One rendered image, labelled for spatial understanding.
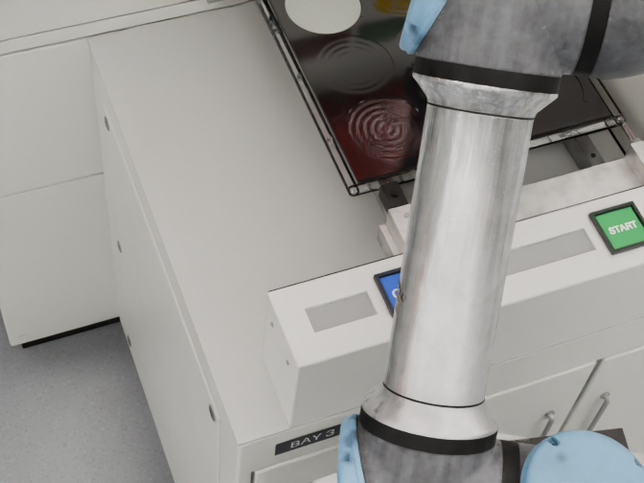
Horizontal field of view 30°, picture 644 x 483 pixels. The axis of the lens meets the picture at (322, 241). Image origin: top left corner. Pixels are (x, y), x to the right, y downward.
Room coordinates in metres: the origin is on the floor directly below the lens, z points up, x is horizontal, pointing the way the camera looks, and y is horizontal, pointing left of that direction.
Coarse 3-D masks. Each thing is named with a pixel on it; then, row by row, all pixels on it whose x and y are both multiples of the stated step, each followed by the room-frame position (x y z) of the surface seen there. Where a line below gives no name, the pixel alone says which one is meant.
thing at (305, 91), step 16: (256, 0) 1.13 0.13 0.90; (272, 32) 1.08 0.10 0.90; (288, 48) 1.05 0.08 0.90; (288, 64) 1.03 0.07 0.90; (304, 80) 1.00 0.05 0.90; (304, 96) 0.98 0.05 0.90; (320, 112) 0.95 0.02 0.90; (320, 128) 0.93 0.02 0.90; (336, 144) 0.91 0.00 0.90; (336, 160) 0.89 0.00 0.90; (352, 176) 0.86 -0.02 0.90; (352, 192) 0.84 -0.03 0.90
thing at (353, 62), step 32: (384, 0) 1.16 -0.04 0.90; (288, 32) 1.08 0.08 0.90; (352, 32) 1.10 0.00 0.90; (384, 32) 1.11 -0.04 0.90; (320, 64) 1.04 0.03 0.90; (352, 64) 1.04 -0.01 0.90; (384, 64) 1.05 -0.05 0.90; (320, 96) 0.98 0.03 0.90; (352, 96) 0.99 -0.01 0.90; (384, 96) 1.00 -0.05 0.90; (416, 96) 1.01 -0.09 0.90; (576, 96) 1.04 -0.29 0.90; (352, 128) 0.94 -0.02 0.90; (384, 128) 0.95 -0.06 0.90; (416, 128) 0.95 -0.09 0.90; (544, 128) 0.98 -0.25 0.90; (352, 160) 0.89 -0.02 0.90; (384, 160) 0.90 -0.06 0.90; (416, 160) 0.90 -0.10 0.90
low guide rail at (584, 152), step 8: (584, 136) 1.02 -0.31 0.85; (568, 144) 1.02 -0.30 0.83; (576, 144) 1.01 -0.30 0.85; (584, 144) 1.01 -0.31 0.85; (592, 144) 1.01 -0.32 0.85; (576, 152) 1.01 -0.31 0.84; (584, 152) 1.00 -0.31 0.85; (592, 152) 1.00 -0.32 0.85; (576, 160) 1.00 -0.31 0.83; (584, 160) 0.99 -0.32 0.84; (592, 160) 0.99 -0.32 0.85; (600, 160) 0.99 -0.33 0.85; (584, 168) 0.99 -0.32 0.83
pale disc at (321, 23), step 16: (288, 0) 1.14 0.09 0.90; (304, 0) 1.14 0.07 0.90; (320, 0) 1.15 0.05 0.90; (336, 0) 1.15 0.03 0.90; (352, 0) 1.16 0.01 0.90; (304, 16) 1.11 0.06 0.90; (320, 16) 1.12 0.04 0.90; (336, 16) 1.12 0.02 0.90; (352, 16) 1.13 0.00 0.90; (320, 32) 1.09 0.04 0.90; (336, 32) 1.09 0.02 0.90
